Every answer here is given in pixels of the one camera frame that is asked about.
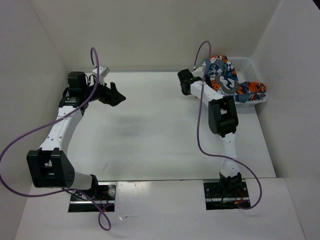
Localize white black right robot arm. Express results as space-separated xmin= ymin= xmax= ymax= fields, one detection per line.
xmin=177 ymin=69 xmax=242 ymax=197

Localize colourful patterned shorts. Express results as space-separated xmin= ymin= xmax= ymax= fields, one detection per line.
xmin=203 ymin=55 xmax=267 ymax=104

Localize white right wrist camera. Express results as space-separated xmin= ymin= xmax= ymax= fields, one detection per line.
xmin=192 ymin=65 xmax=206 ymax=78

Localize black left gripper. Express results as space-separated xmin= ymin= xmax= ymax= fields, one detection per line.
xmin=82 ymin=76 xmax=126 ymax=107

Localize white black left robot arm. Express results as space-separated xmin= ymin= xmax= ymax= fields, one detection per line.
xmin=26 ymin=67 xmax=126 ymax=200

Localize white plastic basket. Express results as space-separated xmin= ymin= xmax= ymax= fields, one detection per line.
xmin=228 ymin=56 xmax=268 ymax=108

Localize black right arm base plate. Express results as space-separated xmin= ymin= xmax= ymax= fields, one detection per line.
xmin=203 ymin=179 xmax=251 ymax=211

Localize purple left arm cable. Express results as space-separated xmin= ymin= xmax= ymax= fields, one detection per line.
xmin=0 ymin=46 xmax=112 ymax=231

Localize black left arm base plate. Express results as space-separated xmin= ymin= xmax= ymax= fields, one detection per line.
xmin=68 ymin=181 xmax=117 ymax=213

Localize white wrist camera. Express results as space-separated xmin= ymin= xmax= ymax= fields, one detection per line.
xmin=192 ymin=65 xmax=206 ymax=78
xmin=91 ymin=65 xmax=110 ymax=85

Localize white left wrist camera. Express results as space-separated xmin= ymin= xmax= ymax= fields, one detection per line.
xmin=91 ymin=65 xmax=110 ymax=85

